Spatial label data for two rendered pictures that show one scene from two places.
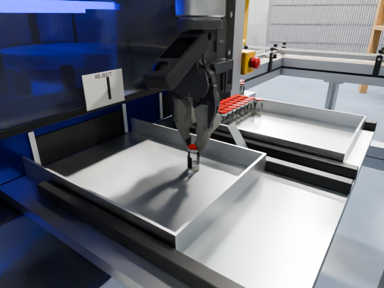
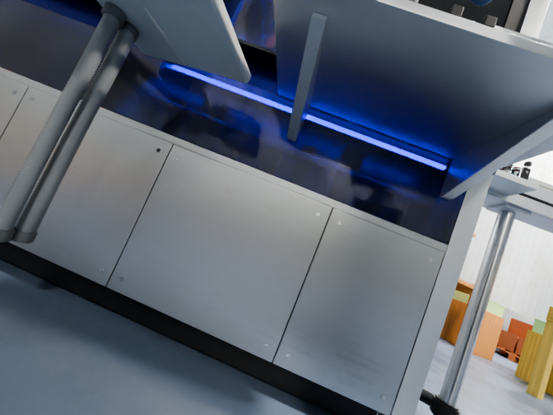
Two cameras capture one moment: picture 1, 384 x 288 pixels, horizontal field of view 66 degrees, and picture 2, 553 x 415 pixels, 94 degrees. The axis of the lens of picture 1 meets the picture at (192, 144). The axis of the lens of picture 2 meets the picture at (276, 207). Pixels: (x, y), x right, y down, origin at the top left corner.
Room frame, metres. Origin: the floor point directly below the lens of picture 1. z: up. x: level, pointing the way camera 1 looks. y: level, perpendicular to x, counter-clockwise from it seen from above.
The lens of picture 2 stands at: (0.07, -0.51, 0.43)
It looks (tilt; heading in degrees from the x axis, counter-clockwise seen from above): 6 degrees up; 59
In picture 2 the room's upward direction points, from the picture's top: 23 degrees clockwise
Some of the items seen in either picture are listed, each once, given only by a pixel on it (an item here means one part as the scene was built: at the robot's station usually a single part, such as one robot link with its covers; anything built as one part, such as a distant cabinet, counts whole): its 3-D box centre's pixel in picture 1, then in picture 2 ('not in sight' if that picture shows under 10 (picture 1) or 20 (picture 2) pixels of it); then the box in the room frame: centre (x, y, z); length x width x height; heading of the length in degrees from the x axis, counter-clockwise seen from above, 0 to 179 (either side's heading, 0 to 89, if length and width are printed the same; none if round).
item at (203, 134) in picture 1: (210, 124); not in sight; (0.48, -0.03, 0.97); 0.06 x 0.03 x 0.09; 144
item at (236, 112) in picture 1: (238, 112); not in sight; (0.74, -0.12, 0.91); 0.18 x 0.02 x 0.05; 144
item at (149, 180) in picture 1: (146, 164); not in sight; (0.46, 0.08, 0.90); 0.34 x 0.26 x 0.04; 54
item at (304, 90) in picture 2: not in sight; (302, 92); (0.35, 0.06, 0.80); 0.34 x 0.03 x 0.13; 54
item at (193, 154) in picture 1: (193, 158); not in sight; (0.47, 0.00, 0.90); 0.02 x 0.02 x 0.04
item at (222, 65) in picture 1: (202, 59); not in sight; (0.49, -0.02, 1.07); 0.09 x 0.08 x 0.12; 144
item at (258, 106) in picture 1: (258, 107); not in sight; (0.79, -0.19, 0.91); 0.02 x 0.02 x 0.05
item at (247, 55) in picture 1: (241, 62); not in sight; (1.01, -0.17, 1.00); 0.08 x 0.07 x 0.07; 54
